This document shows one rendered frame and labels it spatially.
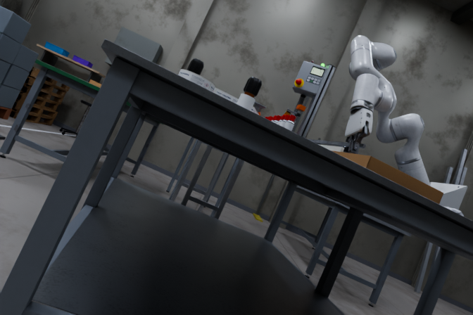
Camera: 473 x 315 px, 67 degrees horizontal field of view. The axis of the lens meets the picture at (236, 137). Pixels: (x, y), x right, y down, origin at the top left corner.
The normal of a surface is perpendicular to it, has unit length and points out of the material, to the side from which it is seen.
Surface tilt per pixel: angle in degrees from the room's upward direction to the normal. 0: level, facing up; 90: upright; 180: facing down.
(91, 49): 90
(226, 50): 90
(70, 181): 90
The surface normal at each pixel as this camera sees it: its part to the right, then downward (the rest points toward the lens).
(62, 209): 0.23, 0.04
